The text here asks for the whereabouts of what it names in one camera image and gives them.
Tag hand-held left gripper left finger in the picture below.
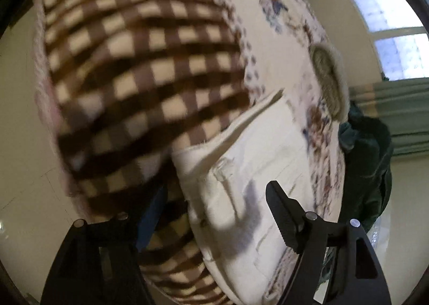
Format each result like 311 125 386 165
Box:
39 184 169 305

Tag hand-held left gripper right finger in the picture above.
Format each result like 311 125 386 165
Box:
265 181 392 305

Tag cream white pants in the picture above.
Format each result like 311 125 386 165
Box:
171 90 331 305

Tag dark green cloth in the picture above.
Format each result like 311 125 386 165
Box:
320 101 394 284

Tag round cream cushion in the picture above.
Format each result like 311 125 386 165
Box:
308 43 351 123

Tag brown checkered blanket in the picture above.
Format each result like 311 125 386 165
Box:
39 0 258 305

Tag floral printed bed sheet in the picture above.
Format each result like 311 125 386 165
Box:
198 0 351 305

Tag window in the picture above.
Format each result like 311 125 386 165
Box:
342 0 429 81

